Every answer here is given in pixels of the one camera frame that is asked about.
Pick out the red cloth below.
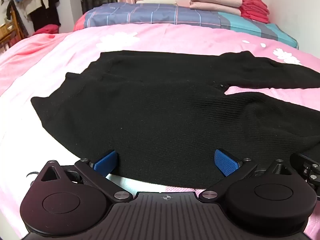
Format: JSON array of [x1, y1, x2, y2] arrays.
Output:
[[32, 24, 61, 36]]

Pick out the blue plaid quilt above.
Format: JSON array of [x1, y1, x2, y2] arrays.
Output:
[[82, 2, 299, 49]]

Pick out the wooden chair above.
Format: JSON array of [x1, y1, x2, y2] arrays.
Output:
[[0, 5, 28, 53]]

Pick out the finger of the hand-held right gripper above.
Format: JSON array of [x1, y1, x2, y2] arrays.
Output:
[[290, 152, 320, 201]]

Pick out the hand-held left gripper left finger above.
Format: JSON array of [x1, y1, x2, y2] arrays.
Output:
[[34, 150, 132, 203]]

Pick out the stack of red folded clothes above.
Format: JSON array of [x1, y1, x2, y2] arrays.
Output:
[[239, 0, 270, 24]]

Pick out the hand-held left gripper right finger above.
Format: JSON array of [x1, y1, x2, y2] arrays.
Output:
[[199, 149, 304, 203]]

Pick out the pink floral bed sheet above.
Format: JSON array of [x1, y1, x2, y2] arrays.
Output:
[[0, 24, 320, 240]]

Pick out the hanging black coat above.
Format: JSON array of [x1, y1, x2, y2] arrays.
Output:
[[30, 0, 62, 32]]

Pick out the black pants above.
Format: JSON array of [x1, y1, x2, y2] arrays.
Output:
[[30, 50, 320, 188]]

